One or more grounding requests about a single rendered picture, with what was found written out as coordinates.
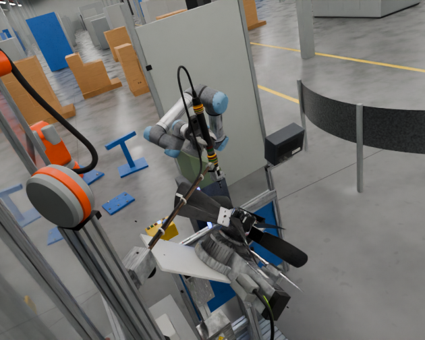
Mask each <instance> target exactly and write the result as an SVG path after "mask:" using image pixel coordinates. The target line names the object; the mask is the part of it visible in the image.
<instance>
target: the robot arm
mask: <svg viewBox="0 0 425 340"><path fill-rule="evenodd" d="M194 90H195V91H196V94H197V96H199V97H200V101H201V104H202V105H203V107H205V111H206V113H207V114H208V120H209V126H208V131H209V134H210V138H211V141H212V145H213V148H214V149H215V150H218V151H222V150H223V149H224V148H225V146H226V145H227V143H228V140H229V137H228V136H226V135H225V132H224V130H223V116H222V114H223V113H224V112H225V111H226V109H227V106H228V105H227V104H228V102H229V100H228V96H227V95H226V94H224V93H223V92H220V91H218V90H215V89H213V88H210V87H208V86H205V85H202V84H199V85H195V86H194ZM183 95H184V98H185V101H186V105H187V108H188V109H189V108H190V107H193V103H192V97H193V96H192V88H191V87H190V88H188V89H187V90H185V91H184V92H183ZM185 112H186V110H185V107H184V104H183V100H182V97H181V98H180V99H179V100H178V101H177V102H176V103H175V104H174V105H173V106H172V107H171V109H170V110H169V111H168V112H167V113H166V114H165V115H164V116H163V117H162V119H161V120H160V121H159V122H158V123H157V124H156V125H155V126H154V127H151V126H148V127H147V128H146V129H145V130H144V133H143V136H144V138H145V139H146V140H148V141H149V142H152V143H154V144H156V145H157V146H160V147H161V148H164V149H165V151H164V153H165V154H166V155H168V156H170V157H173V158H177V156H178V155H179V153H180V151H181V150H182V151H184V152H186V153H188V154H190V155H192V156H193V157H197V158H199V155H198V150H197V148H196V143H195V140H194V137H193V133H192V130H191V127H190V123H189V120H188V123H187V122H186V121H183V120H180V118H181V117H182V116H183V115H184V114H185ZM190 119H191V122H192V125H193V128H194V133H195V135H196V139H197V142H198V146H199V149H200V154H201V156H202V151H203V152H204V148H205V147H204V146H208V144H207V143H206V141H205V140H203V139H202V136H201V133H200V129H199V127H198V122H197V120H196V116H195V115H192V116H190ZM171 128H172V130H173V133H172V135H171V136H169V135H167V133H168V132H169V130H170V129H171ZM185 139H186V140H188V141H187V142H186V143H185V144H184V142H185ZM183 144H184V146H183ZM182 146H183V147H182Z"/></svg>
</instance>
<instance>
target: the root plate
mask: <svg viewBox="0 0 425 340"><path fill-rule="evenodd" d="M225 210H226V212H225ZM224 215H227V216H226V217H223V216H224ZM229 217H231V211H230V210H228V209H226V208H223V207H221V208H220V212H219V218H218V221H217V223H218V224H220V225H223V226H225V227H228V226H229V221H230V219H229Z"/></svg>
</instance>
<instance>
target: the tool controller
mask: <svg viewBox="0 0 425 340"><path fill-rule="evenodd" d="M304 132H305V129H304V128H302V127H301V126H299V125H298V124H296V123H294V122H293V123H290V124H289V125H287V126H285V127H283V128H281V129H280V130H278V131H276V132H274V133H272V134H270V135H268V136H267V137H265V138H264V158H265V159H266V160H267V161H268V162H270V163H271V164H272V165H274V166H276V165H278V164H279V163H282V162H283V161H284V160H287V159H288V158H289V157H292V156H293V155H295V154H297V153H298V152H300V151H302V149H303V143H304Z"/></svg>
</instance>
